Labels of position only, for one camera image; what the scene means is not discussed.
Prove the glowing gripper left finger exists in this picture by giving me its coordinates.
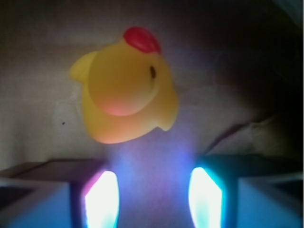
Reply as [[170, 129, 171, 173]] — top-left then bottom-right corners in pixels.
[[0, 160, 119, 228]]

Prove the yellow rubber duck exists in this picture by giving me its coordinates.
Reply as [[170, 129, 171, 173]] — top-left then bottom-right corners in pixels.
[[69, 27, 179, 144]]

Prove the brown paper bag tray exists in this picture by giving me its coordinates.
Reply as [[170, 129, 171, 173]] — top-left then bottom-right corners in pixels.
[[0, 0, 304, 171]]

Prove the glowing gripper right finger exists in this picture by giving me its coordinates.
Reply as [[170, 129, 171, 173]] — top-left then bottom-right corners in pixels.
[[189, 155, 304, 228]]

